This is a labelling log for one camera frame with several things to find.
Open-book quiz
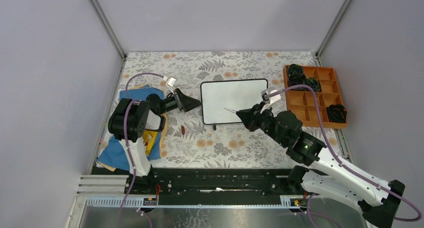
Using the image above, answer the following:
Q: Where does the dark coiled cable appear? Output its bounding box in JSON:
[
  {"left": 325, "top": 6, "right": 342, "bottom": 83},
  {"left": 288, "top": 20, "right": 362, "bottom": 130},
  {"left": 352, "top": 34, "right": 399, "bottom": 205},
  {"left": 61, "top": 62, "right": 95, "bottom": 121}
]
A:
[
  {"left": 305, "top": 77, "right": 322, "bottom": 93},
  {"left": 286, "top": 63, "right": 305, "bottom": 77},
  {"left": 326, "top": 104, "right": 348, "bottom": 123},
  {"left": 287, "top": 73, "right": 308, "bottom": 88}
]

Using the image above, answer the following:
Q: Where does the dark coiled cable lower right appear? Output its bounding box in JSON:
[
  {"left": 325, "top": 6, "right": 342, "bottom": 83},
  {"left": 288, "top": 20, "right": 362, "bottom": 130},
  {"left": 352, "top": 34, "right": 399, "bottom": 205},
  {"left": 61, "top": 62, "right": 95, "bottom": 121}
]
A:
[{"left": 326, "top": 104, "right": 348, "bottom": 123}]

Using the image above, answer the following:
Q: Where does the orange compartment tray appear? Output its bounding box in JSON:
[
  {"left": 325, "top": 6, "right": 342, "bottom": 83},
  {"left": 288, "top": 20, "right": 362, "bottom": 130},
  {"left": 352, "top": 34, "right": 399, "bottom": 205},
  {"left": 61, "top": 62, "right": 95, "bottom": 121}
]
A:
[{"left": 283, "top": 64, "right": 348, "bottom": 129}]

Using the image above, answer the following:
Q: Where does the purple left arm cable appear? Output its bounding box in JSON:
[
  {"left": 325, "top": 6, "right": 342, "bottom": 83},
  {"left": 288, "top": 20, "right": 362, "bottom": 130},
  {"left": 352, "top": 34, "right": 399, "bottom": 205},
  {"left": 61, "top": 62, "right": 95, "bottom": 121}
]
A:
[{"left": 115, "top": 72, "right": 167, "bottom": 228}]

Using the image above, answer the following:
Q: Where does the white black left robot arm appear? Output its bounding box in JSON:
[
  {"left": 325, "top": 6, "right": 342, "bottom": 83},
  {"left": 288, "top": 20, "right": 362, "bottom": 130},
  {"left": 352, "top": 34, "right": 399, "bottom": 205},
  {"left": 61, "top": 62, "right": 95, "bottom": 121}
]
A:
[{"left": 107, "top": 88, "right": 202, "bottom": 194}]

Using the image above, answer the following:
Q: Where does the blue cartoon cloth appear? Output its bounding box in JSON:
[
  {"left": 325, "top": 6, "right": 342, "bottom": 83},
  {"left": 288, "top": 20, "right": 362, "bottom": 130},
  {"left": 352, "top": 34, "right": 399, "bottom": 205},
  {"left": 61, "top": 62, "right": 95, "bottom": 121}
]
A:
[{"left": 96, "top": 84, "right": 169, "bottom": 172}]

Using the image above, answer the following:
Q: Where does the right aluminium frame post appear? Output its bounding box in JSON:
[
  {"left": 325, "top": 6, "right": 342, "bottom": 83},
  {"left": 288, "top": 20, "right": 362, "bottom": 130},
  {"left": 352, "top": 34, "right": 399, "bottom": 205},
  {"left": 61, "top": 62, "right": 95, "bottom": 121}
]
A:
[{"left": 315, "top": 0, "right": 353, "bottom": 58}]

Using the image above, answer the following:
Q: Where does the dark coiled cable middle right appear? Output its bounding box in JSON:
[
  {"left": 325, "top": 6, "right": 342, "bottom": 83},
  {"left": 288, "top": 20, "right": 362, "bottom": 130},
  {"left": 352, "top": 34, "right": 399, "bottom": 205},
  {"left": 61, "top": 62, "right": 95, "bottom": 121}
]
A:
[{"left": 305, "top": 77, "right": 322, "bottom": 93}]

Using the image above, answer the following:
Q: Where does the aluminium frame post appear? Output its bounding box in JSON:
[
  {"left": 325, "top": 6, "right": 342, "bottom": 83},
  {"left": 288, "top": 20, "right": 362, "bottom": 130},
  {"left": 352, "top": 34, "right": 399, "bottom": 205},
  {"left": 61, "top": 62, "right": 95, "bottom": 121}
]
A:
[
  {"left": 315, "top": 0, "right": 353, "bottom": 58},
  {"left": 88, "top": 0, "right": 127, "bottom": 60}
]

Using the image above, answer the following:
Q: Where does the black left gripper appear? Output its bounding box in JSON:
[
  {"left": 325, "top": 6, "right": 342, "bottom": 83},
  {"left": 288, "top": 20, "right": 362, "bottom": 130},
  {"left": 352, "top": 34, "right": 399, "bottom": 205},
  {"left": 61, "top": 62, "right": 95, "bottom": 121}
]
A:
[{"left": 157, "top": 87, "right": 201, "bottom": 115}]

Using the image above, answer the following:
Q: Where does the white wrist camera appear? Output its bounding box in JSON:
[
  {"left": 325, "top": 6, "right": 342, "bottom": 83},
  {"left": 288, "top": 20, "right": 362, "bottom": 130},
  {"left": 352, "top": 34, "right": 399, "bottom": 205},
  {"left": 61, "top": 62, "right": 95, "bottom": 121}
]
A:
[
  {"left": 260, "top": 87, "right": 282, "bottom": 113},
  {"left": 162, "top": 76, "right": 176, "bottom": 94}
]

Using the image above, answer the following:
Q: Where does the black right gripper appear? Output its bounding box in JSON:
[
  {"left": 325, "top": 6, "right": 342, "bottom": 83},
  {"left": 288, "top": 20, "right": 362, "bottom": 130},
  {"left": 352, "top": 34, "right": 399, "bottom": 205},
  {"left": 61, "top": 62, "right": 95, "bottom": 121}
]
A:
[{"left": 235, "top": 100, "right": 288, "bottom": 147}]

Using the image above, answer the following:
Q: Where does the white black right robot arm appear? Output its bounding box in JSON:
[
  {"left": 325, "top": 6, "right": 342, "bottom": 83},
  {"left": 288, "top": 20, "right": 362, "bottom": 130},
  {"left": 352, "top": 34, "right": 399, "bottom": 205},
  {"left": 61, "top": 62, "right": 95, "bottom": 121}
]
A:
[{"left": 236, "top": 104, "right": 405, "bottom": 228}]

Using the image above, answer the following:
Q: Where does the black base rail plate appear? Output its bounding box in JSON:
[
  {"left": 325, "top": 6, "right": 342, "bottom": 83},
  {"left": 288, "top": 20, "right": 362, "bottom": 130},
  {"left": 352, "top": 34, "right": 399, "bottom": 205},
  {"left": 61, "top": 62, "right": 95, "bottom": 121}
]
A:
[{"left": 124, "top": 168, "right": 307, "bottom": 206}]

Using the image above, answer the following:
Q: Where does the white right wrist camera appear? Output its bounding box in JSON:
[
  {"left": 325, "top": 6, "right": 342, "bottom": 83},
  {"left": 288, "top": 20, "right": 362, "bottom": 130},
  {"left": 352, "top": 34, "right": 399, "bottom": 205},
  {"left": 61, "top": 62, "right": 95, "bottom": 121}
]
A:
[{"left": 260, "top": 87, "right": 282, "bottom": 113}]

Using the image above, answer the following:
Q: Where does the black framed whiteboard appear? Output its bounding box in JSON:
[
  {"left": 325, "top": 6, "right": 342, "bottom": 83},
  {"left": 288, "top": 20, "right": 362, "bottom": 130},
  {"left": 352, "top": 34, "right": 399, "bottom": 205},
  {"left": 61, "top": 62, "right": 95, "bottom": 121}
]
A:
[{"left": 200, "top": 78, "right": 268, "bottom": 125}]

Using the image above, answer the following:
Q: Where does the dark coiled cable middle left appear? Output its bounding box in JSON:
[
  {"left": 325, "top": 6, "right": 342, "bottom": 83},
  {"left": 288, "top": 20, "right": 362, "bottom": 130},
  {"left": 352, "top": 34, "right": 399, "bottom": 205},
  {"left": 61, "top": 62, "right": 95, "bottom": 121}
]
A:
[{"left": 287, "top": 73, "right": 308, "bottom": 88}]

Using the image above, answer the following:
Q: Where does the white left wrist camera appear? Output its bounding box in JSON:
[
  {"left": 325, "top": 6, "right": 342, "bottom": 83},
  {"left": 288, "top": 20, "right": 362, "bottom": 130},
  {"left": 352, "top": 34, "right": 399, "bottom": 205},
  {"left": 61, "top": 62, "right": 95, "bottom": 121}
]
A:
[{"left": 162, "top": 76, "right": 176, "bottom": 94}]

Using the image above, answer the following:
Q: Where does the dark coiled cable top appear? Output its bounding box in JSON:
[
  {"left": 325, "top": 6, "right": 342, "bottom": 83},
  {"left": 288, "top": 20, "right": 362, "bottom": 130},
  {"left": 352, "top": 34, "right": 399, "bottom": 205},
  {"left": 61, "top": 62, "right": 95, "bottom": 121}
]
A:
[{"left": 286, "top": 63, "right": 305, "bottom": 77}]

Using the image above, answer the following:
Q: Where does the left aluminium frame post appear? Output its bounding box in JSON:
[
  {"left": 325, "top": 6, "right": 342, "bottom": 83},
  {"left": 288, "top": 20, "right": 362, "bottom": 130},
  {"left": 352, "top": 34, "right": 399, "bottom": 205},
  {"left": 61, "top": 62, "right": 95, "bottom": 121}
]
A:
[{"left": 88, "top": 0, "right": 127, "bottom": 60}]

